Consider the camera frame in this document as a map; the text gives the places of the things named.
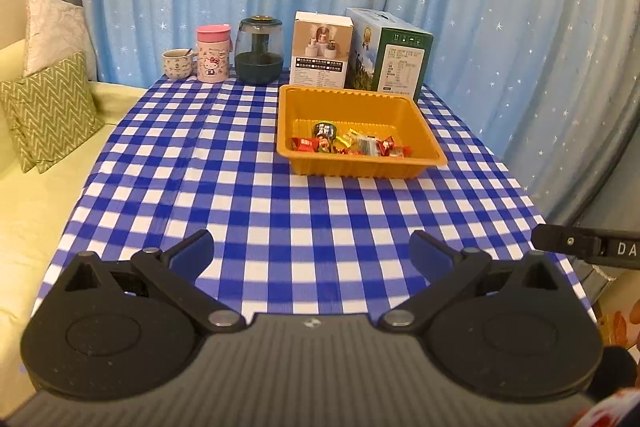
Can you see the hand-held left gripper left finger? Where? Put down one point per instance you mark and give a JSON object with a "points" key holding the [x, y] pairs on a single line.
{"points": [[192, 253]]}

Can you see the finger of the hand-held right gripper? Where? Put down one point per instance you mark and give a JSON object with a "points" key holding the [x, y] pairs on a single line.
{"points": [[562, 239]]}

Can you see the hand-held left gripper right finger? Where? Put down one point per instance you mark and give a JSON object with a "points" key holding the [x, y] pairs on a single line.
{"points": [[430, 253]]}

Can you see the orange plastic tray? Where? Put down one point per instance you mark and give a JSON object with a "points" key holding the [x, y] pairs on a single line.
{"points": [[360, 167]]}

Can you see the large red snack packet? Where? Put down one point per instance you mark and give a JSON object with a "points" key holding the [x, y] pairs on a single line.
{"points": [[386, 146]]}

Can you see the clear black-print snack packet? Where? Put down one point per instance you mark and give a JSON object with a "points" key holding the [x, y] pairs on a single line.
{"points": [[367, 145]]}

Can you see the yellow-green candy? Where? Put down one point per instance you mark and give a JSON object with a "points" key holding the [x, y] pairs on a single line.
{"points": [[345, 141]]}

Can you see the square red snack packet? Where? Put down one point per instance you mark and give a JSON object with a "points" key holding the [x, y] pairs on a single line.
{"points": [[302, 143]]}

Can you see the grey lace-trimmed cloth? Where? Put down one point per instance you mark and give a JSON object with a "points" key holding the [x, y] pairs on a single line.
{"points": [[597, 281]]}

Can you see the blue checkered tablecloth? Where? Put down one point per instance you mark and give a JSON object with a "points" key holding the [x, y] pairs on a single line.
{"points": [[300, 217]]}

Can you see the dark cloth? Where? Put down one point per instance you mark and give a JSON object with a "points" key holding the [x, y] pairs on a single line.
{"points": [[612, 372]]}

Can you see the red patterned clothing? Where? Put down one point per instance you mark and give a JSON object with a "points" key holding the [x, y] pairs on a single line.
{"points": [[610, 412]]}

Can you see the pale yellow sofa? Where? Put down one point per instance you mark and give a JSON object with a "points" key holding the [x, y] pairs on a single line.
{"points": [[30, 232]]}

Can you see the small patterned mug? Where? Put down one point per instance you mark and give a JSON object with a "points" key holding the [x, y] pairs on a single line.
{"points": [[176, 67]]}

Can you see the green zigzag cushion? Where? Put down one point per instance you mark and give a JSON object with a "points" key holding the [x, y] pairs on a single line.
{"points": [[50, 117]]}

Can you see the pink cartoon cup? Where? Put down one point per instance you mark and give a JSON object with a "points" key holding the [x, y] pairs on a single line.
{"points": [[214, 57]]}

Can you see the green carton box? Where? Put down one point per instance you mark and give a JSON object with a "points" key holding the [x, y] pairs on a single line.
{"points": [[400, 57]]}

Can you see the dark green humidifier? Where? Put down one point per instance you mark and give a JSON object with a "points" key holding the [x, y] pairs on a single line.
{"points": [[259, 57]]}

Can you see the beige product box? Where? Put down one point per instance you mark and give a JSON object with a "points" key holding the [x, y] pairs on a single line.
{"points": [[320, 52]]}

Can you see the white cushion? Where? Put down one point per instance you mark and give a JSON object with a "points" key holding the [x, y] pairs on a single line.
{"points": [[50, 32]]}

